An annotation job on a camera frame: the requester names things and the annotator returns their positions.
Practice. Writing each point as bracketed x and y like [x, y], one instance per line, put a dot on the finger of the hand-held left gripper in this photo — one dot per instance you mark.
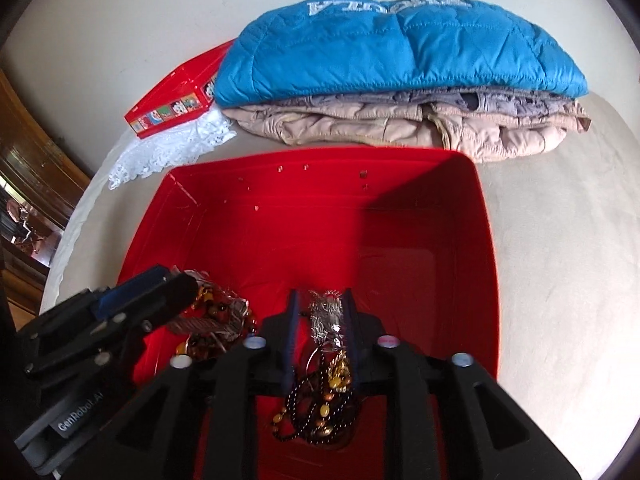
[122, 294]
[167, 297]

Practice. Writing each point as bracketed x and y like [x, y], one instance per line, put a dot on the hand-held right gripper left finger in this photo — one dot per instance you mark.
[291, 350]

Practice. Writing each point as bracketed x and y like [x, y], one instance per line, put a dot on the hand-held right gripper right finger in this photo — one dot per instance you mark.
[351, 350]

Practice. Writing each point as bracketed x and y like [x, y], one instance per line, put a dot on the red box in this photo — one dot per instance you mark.
[400, 240]

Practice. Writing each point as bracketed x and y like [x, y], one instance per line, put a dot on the white lace cloth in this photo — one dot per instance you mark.
[170, 152]

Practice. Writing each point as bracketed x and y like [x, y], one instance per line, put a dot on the wooden cabinet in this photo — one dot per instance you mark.
[35, 170]

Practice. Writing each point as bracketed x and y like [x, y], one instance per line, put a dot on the red cartoon print box lid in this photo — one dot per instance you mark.
[170, 95]

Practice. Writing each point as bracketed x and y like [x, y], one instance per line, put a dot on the beige bed sheet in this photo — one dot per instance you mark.
[550, 260]

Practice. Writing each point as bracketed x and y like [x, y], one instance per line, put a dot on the beige padded jacket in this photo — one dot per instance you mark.
[350, 127]

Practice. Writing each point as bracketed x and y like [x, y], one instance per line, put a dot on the grey patterned garment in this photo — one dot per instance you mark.
[450, 102]

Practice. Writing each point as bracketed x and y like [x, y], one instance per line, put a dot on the blue quilted jacket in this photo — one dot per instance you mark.
[400, 45]

